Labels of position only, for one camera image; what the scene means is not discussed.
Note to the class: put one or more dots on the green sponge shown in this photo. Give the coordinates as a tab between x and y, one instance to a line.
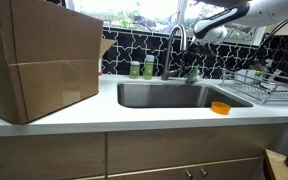
192	76

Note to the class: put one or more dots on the large cardboard box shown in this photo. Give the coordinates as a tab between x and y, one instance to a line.
48	58

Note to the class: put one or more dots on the stainless steel sink basin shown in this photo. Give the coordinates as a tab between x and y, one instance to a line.
144	95

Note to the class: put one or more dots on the wooden cabinet front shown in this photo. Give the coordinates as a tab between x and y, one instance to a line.
206	153

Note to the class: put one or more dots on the orange bowl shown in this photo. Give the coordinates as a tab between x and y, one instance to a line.
220	107

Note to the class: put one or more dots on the metal dish rack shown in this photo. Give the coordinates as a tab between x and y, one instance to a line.
267	88

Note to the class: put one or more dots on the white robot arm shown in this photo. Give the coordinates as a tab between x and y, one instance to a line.
254	13

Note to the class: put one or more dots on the short green soap bottle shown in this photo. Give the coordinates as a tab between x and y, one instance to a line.
134	69

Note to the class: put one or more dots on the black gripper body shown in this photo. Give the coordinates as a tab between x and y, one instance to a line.
202	53

